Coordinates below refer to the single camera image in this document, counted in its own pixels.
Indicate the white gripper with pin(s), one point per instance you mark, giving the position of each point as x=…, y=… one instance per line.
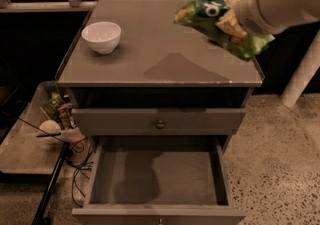
x=258, y=9

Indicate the green rice chip bag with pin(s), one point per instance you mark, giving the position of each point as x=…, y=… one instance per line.
x=202, y=15

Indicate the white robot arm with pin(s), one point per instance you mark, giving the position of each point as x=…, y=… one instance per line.
x=302, y=12

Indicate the grey drawer cabinet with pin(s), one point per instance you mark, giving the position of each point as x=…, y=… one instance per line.
x=157, y=64

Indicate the round metal drawer knob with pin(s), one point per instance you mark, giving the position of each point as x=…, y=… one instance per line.
x=160, y=125

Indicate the closed grey top drawer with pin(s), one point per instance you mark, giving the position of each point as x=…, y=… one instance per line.
x=129, y=122

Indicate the open grey middle drawer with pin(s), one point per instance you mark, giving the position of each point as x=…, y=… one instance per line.
x=170, y=180

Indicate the green snack bag in bin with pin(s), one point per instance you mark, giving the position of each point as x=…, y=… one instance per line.
x=50, y=107

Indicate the white pole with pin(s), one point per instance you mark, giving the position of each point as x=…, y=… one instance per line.
x=303, y=74

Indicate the white ceramic bowl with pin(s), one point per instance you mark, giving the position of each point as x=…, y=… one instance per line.
x=102, y=37

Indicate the brown snack packet in bin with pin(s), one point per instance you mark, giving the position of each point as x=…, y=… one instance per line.
x=64, y=115

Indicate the white ball in bin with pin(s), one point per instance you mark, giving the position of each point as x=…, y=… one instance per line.
x=50, y=127

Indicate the clear plastic storage bin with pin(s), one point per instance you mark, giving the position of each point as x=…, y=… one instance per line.
x=24, y=151

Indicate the black floor rail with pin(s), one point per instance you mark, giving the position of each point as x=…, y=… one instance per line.
x=39, y=215

